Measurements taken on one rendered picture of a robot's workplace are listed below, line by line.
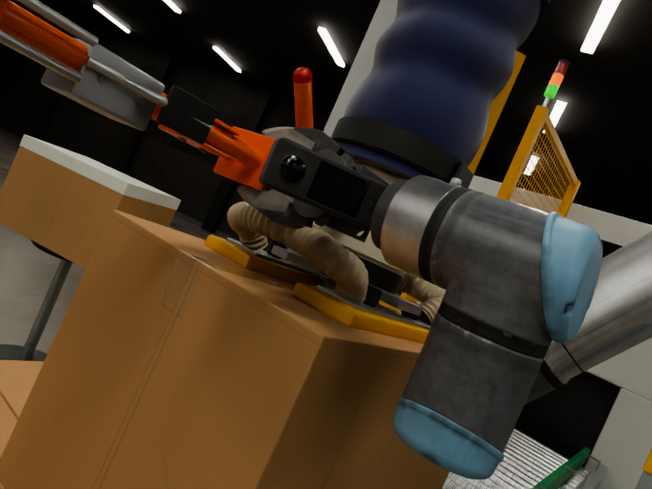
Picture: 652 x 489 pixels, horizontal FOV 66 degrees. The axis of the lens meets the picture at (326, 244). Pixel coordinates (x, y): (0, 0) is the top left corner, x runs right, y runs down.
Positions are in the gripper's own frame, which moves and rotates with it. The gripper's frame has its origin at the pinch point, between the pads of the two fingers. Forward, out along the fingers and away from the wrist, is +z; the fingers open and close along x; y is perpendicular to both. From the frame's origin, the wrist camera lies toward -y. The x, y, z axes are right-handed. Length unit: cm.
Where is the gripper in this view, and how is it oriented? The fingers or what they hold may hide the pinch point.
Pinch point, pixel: (253, 160)
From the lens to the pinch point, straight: 59.3
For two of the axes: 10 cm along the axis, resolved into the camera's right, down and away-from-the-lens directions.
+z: -7.3, -3.4, 5.9
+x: 4.0, -9.2, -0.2
